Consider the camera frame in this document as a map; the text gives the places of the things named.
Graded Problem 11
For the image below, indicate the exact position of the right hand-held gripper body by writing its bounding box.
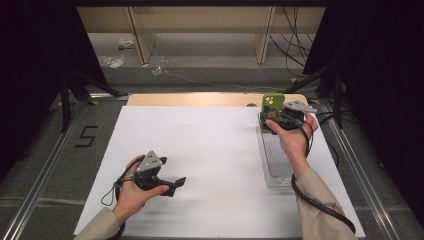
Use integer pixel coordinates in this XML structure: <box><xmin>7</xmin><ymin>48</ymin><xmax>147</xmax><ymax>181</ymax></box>
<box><xmin>276</xmin><ymin>100</ymin><xmax>318</xmax><ymax>131</ymax></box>

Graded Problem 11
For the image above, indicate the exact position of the white floor cable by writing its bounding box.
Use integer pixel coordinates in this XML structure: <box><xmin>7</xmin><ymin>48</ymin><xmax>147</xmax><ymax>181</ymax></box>
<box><xmin>151</xmin><ymin>63</ymin><xmax>291</xmax><ymax>92</ymax></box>

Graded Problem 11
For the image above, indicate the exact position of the clear plastic tray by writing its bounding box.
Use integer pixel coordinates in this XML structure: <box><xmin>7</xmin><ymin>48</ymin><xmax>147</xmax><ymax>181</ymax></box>
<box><xmin>255</xmin><ymin>111</ymin><xmax>301</xmax><ymax>188</ymax></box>

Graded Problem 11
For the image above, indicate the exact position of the bundle of black cables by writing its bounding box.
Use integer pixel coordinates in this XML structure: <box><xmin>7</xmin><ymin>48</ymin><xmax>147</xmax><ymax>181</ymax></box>
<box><xmin>269</xmin><ymin>6</ymin><xmax>316</xmax><ymax>78</ymax></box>

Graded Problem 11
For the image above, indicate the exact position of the black metal stand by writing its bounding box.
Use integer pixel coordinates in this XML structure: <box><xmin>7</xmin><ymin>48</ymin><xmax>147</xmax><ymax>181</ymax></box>
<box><xmin>284</xmin><ymin>63</ymin><xmax>345</xmax><ymax>130</ymax></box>
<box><xmin>59</xmin><ymin>69</ymin><xmax>129</xmax><ymax>134</ymax></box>

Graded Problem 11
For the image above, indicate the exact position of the thick black ribbed cable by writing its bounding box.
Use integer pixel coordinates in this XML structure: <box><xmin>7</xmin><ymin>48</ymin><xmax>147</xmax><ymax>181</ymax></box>
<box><xmin>290</xmin><ymin>173</ymin><xmax>357</xmax><ymax>235</ymax></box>
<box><xmin>108</xmin><ymin>222</ymin><xmax>126</xmax><ymax>240</ymax></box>

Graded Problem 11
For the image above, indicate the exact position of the white board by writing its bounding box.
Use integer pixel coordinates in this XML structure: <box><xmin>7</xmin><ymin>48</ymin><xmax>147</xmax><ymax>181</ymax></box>
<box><xmin>73</xmin><ymin>105</ymin><xmax>367</xmax><ymax>238</ymax></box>

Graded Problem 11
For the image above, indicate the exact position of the person's right hand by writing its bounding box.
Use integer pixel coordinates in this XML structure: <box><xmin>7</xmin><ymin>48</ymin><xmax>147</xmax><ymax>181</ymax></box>
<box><xmin>264</xmin><ymin>113</ymin><xmax>319</xmax><ymax>179</ymax></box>

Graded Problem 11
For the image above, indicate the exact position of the wooden table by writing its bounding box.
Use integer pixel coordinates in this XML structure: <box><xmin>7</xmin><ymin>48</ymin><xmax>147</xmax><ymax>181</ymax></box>
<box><xmin>126</xmin><ymin>93</ymin><xmax>309</xmax><ymax>108</ymax></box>

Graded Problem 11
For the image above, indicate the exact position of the person's left hand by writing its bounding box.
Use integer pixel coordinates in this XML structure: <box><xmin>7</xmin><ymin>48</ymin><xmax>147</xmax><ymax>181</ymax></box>
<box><xmin>112</xmin><ymin>154</ymin><xmax>170</xmax><ymax>226</ymax></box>

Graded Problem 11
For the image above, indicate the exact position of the light wooden desk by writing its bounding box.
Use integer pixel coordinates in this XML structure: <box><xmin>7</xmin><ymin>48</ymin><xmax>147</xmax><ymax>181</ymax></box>
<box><xmin>76</xmin><ymin>6</ymin><xmax>326</xmax><ymax>65</ymax></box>

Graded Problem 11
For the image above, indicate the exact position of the black curtain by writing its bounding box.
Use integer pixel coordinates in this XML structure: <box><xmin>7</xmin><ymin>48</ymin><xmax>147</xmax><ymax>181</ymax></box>
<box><xmin>302</xmin><ymin>0</ymin><xmax>424</xmax><ymax>228</ymax></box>
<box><xmin>0</xmin><ymin>0</ymin><xmax>108</xmax><ymax>176</ymax></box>

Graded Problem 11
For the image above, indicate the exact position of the short metal floor rail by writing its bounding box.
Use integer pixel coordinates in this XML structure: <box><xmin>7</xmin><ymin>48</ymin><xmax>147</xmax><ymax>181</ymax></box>
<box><xmin>88</xmin><ymin>93</ymin><xmax>130</xmax><ymax>101</ymax></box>

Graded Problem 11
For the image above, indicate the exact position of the thin black cord loop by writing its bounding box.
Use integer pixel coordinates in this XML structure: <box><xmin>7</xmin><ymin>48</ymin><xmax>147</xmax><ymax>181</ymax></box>
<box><xmin>298</xmin><ymin>119</ymin><xmax>316</xmax><ymax>158</ymax></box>
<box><xmin>100</xmin><ymin>156</ymin><xmax>146</xmax><ymax>207</ymax></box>

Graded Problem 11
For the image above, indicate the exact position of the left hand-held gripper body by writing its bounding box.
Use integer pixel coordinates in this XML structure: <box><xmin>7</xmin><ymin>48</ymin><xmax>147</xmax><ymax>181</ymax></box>
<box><xmin>134</xmin><ymin>150</ymin><xmax>168</xmax><ymax>192</ymax></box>

